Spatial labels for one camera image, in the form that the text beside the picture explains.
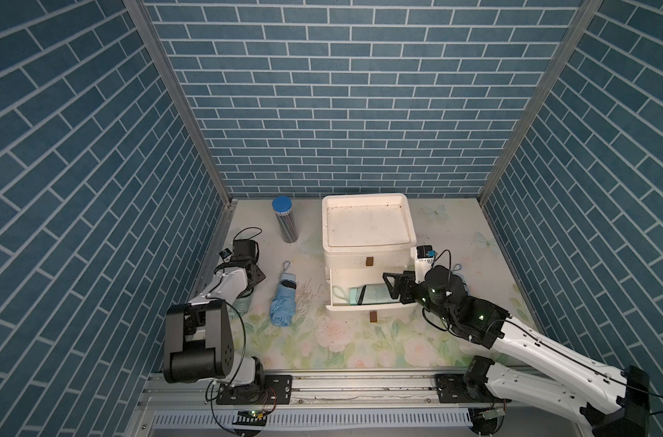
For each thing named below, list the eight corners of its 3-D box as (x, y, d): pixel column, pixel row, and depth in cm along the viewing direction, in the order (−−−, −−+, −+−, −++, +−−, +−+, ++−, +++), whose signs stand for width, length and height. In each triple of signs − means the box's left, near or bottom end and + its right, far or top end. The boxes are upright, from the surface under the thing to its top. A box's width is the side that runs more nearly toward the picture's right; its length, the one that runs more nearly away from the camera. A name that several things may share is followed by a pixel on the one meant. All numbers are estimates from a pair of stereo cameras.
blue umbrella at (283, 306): (271, 327, 86) (268, 321, 82) (282, 268, 100) (279, 260, 96) (293, 327, 86) (290, 321, 82) (300, 268, 100) (298, 260, 96)
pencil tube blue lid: (284, 245, 107) (275, 212, 92) (280, 232, 111) (271, 198, 96) (299, 240, 108) (293, 207, 94) (294, 227, 113) (288, 194, 98)
